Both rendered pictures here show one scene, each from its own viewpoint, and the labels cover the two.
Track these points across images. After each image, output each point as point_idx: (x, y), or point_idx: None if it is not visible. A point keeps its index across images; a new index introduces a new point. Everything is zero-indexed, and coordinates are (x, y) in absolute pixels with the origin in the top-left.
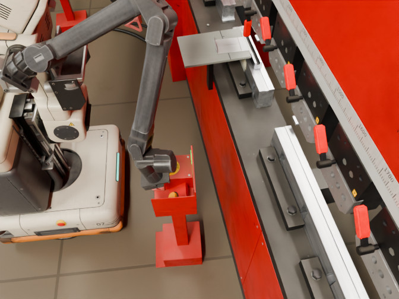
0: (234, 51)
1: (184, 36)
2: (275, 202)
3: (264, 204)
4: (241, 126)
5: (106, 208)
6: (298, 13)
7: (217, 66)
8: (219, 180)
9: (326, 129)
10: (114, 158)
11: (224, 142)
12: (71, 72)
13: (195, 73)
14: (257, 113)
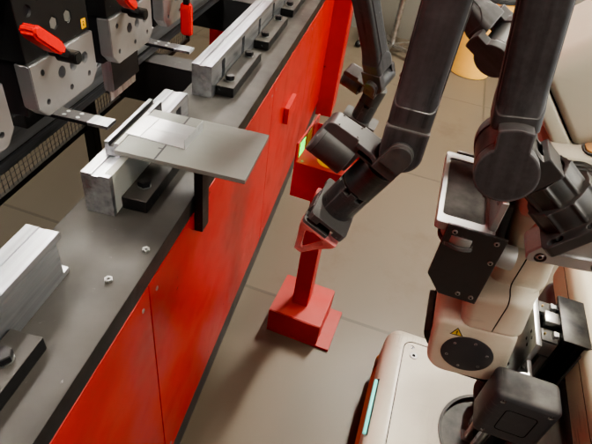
0: (172, 122)
1: (229, 174)
2: (252, 72)
3: (263, 75)
4: (226, 120)
5: (401, 335)
6: None
7: (181, 192)
8: (221, 298)
9: None
10: (374, 418)
11: (230, 193)
12: (467, 166)
13: None
14: None
